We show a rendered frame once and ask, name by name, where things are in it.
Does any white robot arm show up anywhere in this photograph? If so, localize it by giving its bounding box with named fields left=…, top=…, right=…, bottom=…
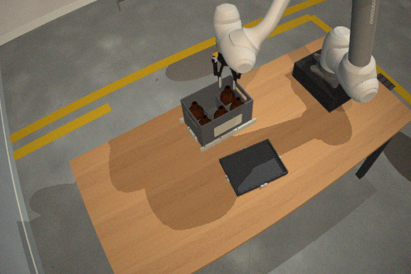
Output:
left=213, top=0, right=380, bottom=103

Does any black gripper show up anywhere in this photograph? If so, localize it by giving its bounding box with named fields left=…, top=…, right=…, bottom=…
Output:
left=211, top=52, right=241, bottom=90

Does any brown glass bottle with green label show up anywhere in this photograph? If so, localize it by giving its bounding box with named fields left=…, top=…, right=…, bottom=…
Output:
left=214, top=105, right=228, bottom=119

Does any grey divided bottle crate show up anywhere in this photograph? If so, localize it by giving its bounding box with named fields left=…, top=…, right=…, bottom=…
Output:
left=181, top=75, right=254, bottom=147

